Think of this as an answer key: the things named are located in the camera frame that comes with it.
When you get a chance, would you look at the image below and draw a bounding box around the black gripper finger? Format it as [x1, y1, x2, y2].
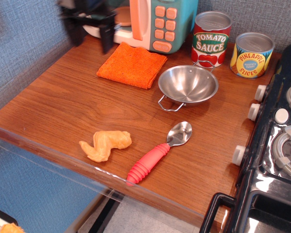
[99, 23, 115, 54]
[65, 17, 87, 47]

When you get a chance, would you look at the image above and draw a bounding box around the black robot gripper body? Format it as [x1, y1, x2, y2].
[57, 0, 116, 27]

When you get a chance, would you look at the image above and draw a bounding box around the orange cloth napkin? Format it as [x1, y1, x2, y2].
[97, 42, 167, 89]

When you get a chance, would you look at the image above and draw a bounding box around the teal and peach toy microwave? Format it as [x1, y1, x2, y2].
[83, 0, 199, 54]

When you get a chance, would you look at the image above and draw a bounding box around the tomato sauce can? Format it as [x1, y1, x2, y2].
[191, 11, 232, 68]

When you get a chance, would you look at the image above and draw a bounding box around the plastic toy chicken wing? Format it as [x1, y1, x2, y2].
[79, 131, 132, 163]

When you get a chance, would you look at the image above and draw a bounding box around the pineapple slices can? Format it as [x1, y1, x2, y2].
[230, 32, 275, 79]

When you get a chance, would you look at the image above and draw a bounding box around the clear acrylic table guard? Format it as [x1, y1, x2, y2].
[0, 123, 230, 233]

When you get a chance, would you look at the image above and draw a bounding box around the orange object at bottom left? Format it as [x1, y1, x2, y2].
[0, 223, 24, 233]

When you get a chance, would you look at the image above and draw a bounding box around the black toy stove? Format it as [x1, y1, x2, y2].
[200, 44, 291, 233]

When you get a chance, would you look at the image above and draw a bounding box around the small steel bowl with handles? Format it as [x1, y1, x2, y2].
[158, 60, 219, 112]

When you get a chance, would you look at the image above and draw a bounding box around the spoon with red handle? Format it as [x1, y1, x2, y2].
[126, 121, 193, 186]

